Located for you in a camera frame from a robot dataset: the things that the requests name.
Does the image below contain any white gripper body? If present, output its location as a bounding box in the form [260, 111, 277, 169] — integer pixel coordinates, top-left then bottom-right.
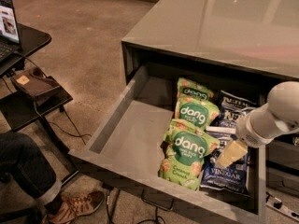
[235, 104, 280, 148]

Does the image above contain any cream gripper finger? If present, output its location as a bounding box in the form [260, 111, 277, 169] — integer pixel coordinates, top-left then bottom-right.
[215, 140, 248, 169]

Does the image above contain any blue kettle chip bag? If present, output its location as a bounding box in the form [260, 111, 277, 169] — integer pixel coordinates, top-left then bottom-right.
[200, 126, 250, 196]
[219, 91, 257, 110]
[212, 107, 254, 128]

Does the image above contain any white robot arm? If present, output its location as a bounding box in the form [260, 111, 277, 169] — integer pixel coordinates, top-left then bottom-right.
[215, 81, 299, 169]

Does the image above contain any front green dang chip bag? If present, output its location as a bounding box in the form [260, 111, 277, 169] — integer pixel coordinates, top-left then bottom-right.
[158, 119, 220, 190]

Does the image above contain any green dang chip bag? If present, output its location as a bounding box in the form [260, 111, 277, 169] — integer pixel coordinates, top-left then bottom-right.
[175, 96, 220, 130]
[177, 77, 214, 100]
[158, 119, 220, 190]

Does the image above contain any middle green dang chip bag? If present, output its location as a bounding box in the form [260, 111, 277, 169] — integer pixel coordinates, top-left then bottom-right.
[175, 96, 220, 130]

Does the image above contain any rear green dang chip bag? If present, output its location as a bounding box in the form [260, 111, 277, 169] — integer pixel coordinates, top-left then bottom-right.
[177, 77, 214, 100]

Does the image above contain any grey counter cabinet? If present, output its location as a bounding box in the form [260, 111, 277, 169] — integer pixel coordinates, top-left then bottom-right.
[121, 0, 299, 198]

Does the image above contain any open grey top drawer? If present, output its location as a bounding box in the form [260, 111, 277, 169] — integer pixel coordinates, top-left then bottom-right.
[70, 63, 265, 224]

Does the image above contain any white power strip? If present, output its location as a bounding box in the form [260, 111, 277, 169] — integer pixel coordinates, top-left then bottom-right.
[266, 192, 299, 222]

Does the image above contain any brown laced shoe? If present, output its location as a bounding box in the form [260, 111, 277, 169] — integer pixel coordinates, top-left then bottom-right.
[47, 190, 105, 224]

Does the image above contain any black two-tier desk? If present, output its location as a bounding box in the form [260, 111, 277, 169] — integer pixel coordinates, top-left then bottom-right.
[0, 24, 78, 185]

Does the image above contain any dark brown pouch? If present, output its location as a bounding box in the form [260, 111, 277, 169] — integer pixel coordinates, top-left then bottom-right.
[11, 67, 61, 105]

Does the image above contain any person leg in jeans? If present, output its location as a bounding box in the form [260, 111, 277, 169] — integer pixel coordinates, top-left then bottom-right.
[0, 133, 62, 206]

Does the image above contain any open laptop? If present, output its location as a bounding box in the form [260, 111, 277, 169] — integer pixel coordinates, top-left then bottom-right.
[0, 0, 21, 62]

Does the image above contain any black drawer handle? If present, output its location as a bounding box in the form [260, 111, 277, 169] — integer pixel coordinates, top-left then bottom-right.
[141, 189, 174, 211]

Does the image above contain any black floor cable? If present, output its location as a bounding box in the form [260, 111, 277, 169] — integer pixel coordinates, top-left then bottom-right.
[104, 184, 167, 224]

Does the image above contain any black desk cable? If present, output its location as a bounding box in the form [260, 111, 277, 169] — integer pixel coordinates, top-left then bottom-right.
[1, 51, 93, 147]

